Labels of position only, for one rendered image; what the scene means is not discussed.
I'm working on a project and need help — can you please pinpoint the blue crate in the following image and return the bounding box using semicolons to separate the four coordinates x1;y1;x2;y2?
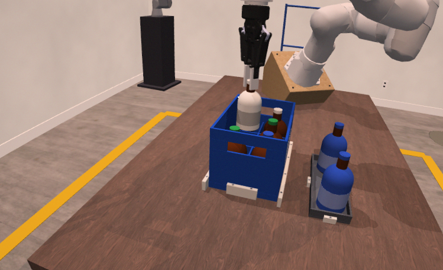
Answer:
209;94;296;202

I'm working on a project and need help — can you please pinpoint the white bottle with grey label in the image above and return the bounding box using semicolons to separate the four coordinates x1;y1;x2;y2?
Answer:
236;79;262;131

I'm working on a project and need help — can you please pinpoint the brown bottle with white cap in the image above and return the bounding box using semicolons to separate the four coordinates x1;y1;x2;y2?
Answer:
263;108;287;138

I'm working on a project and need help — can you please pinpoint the blue bottle with light blue label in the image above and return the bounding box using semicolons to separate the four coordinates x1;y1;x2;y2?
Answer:
316;151;354;213

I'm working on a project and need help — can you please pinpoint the blue bottle with white label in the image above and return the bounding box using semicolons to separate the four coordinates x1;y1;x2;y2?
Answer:
316;122;347;173

